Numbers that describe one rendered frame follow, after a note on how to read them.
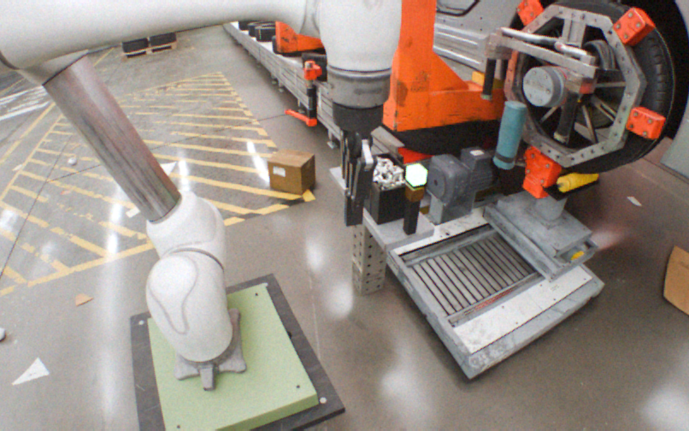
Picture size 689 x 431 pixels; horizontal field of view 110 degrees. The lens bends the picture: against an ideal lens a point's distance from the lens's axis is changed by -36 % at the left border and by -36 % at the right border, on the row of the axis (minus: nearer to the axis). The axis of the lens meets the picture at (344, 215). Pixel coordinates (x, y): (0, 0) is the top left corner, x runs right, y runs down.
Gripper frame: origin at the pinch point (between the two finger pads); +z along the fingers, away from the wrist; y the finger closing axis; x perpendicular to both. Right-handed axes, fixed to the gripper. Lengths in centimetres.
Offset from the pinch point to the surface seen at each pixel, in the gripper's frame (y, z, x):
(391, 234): -20.0, 29.3, 17.9
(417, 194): -18.3, 14.9, 22.8
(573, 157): -22, 11, 89
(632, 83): -12, -22, 89
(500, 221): -44, 60, 87
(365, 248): -35, 50, 16
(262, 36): -509, 67, 6
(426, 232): -18.5, 29.5, 28.5
